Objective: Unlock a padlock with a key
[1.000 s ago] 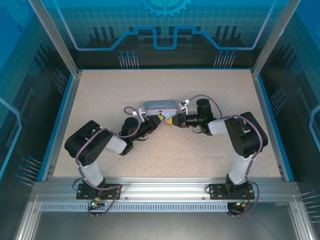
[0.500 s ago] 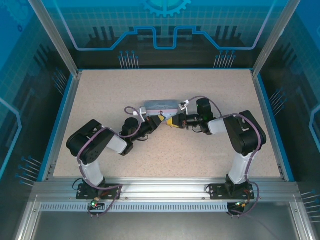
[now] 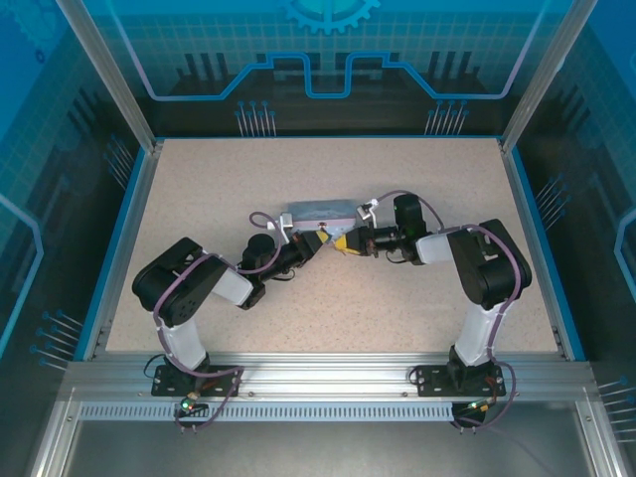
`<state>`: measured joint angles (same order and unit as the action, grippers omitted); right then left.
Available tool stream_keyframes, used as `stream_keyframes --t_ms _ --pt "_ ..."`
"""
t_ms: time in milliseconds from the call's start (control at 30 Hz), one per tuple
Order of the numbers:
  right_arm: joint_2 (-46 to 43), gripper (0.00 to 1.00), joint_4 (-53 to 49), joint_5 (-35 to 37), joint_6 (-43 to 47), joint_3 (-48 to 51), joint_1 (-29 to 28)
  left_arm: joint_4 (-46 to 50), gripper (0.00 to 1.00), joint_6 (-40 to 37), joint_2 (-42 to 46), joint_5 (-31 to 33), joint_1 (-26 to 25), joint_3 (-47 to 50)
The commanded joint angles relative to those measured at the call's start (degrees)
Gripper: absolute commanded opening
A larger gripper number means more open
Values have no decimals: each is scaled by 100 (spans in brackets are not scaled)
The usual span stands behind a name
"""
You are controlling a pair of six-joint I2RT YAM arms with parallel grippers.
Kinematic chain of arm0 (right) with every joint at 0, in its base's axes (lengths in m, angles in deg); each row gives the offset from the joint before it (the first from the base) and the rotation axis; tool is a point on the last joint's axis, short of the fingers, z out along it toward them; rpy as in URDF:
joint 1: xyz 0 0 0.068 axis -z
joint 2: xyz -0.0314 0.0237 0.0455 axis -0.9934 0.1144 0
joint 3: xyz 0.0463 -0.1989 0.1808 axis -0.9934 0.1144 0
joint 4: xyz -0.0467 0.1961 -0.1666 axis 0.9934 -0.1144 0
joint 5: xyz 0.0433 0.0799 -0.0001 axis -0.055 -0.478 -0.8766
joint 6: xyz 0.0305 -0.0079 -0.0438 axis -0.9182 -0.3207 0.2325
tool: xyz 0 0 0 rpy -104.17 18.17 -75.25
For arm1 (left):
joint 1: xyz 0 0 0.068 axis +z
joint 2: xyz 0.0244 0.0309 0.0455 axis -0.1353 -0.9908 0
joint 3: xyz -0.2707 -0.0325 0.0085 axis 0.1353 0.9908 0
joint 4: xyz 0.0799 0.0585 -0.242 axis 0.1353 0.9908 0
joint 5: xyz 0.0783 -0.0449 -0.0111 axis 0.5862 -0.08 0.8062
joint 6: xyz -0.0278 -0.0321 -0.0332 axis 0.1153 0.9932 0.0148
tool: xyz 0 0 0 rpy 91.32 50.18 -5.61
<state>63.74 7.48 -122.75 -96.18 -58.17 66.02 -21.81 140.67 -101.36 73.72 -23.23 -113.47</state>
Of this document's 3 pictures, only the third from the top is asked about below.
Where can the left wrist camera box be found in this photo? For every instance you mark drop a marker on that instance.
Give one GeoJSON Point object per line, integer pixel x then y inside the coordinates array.
{"type": "Point", "coordinates": [286, 221]}

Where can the small green LED circuit board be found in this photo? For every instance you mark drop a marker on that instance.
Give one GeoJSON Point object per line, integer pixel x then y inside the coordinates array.
{"type": "Point", "coordinates": [479, 405]}
{"type": "Point", "coordinates": [188, 405]}

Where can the aluminium table side rail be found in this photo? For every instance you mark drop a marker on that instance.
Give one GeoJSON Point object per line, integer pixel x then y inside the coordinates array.
{"type": "Point", "coordinates": [531, 248]}
{"type": "Point", "coordinates": [127, 248]}

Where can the blue table edge strip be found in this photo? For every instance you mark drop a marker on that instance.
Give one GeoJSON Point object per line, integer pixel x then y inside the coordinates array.
{"type": "Point", "coordinates": [543, 248]}
{"type": "Point", "coordinates": [115, 248]}

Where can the grey metal lower shelf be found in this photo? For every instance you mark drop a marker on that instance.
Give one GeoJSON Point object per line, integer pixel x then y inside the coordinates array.
{"type": "Point", "coordinates": [323, 452]}

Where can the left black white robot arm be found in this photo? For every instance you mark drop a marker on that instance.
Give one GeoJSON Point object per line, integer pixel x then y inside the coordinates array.
{"type": "Point", "coordinates": [233, 289]}

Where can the aluminium frame post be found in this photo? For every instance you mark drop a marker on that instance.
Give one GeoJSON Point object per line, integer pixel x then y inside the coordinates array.
{"type": "Point", "coordinates": [119, 84]}
{"type": "Point", "coordinates": [540, 84]}

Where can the aluminium mounting rail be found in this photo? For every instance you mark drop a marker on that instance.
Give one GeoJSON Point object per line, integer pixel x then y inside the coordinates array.
{"type": "Point", "coordinates": [323, 372]}

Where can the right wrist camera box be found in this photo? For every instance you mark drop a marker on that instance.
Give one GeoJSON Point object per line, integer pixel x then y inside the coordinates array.
{"type": "Point", "coordinates": [368, 211]}

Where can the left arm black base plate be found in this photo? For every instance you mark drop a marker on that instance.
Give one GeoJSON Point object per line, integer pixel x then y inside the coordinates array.
{"type": "Point", "coordinates": [169, 383]}

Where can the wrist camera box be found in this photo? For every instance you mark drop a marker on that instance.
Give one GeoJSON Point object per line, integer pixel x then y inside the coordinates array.
{"type": "Point", "coordinates": [286, 221]}
{"type": "Point", "coordinates": [368, 211]}

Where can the small dark padlock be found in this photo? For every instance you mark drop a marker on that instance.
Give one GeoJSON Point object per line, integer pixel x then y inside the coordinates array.
{"type": "Point", "coordinates": [323, 226]}

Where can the light blue cartoon tin box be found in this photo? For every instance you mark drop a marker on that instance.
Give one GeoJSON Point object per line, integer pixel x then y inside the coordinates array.
{"type": "Point", "coordinates": [323, 211]}

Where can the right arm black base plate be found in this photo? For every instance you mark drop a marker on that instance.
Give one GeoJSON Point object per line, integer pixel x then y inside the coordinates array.
{"type": "Point", "coordinates": [432, 380]}

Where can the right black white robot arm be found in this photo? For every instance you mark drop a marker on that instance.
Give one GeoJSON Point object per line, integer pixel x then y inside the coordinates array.
{"type": "Point", "coordinates": [492, 278]}

